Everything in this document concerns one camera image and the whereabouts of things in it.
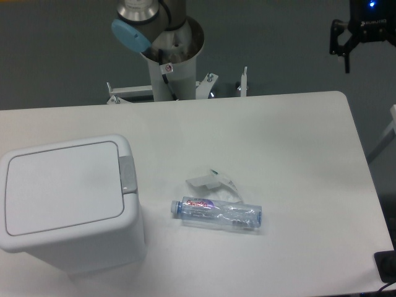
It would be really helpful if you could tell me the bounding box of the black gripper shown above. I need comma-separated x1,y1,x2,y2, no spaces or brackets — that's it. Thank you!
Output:
329,0,396,74

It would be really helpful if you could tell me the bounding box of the grey trash can push button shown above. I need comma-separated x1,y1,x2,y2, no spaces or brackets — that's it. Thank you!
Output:
119,155,138,194

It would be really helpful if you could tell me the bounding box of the white plastic trash can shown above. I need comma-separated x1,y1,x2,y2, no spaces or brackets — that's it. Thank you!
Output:
1,134,147,274

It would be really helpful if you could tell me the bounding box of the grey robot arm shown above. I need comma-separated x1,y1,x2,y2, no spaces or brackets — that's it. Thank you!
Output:
111,1,395,74

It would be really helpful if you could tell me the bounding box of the crumpled clear plastic wrapper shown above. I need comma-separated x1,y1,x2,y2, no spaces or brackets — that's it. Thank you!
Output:
186,169,244,204

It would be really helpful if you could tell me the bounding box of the clear plastic water bottle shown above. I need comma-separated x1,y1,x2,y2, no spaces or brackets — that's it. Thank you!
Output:
170,197,262,231

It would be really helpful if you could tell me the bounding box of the black device at table edge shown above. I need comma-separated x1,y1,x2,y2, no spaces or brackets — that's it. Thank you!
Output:
374,251,395,283

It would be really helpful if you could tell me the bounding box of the white frame at right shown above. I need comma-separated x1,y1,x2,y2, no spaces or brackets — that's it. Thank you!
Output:
366,105,395,164

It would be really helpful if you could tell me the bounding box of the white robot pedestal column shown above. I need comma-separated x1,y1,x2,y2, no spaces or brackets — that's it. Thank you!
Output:
142,16,204,86

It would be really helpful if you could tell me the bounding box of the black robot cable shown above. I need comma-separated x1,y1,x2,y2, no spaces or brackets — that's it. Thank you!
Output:
157,48,179,101

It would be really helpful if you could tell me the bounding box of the white pedestal base frame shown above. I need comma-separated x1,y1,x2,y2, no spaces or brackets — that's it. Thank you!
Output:
105,66,250,105

